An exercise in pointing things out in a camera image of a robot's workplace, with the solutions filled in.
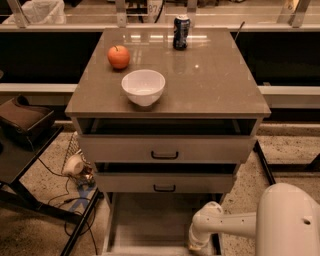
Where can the grey drawer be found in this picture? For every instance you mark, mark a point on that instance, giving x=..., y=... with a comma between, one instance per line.
x=166, y=149
x=164, y=183
x=154, y=224

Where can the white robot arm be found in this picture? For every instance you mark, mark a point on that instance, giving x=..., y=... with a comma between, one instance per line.
x=286, y=223

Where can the grey drawer cabinet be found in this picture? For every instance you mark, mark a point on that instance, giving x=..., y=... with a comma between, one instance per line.
x=209, y=91

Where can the white bowl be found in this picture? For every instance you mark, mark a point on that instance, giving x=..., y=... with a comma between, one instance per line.
x=143, y=87

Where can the red apple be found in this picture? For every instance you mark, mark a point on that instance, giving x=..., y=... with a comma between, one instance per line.
x=118, y=57

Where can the white round device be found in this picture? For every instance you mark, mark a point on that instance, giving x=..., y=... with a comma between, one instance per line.
x=74, y=165

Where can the dark soda can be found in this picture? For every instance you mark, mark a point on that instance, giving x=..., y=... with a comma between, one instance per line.
x=181, y=31

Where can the black stand leg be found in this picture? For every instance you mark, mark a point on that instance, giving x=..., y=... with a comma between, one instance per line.
x=264, y=163

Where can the brown bag on table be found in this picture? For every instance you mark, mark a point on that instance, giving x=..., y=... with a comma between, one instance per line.
x=22, y=121

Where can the black side table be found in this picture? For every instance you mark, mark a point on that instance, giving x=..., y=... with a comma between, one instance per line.
x=15, y=162

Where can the white plastic bag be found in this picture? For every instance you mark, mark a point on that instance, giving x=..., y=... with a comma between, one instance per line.
x=36, y=12

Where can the wire mesh basket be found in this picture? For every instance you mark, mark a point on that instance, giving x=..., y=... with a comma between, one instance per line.
x=73, y=148

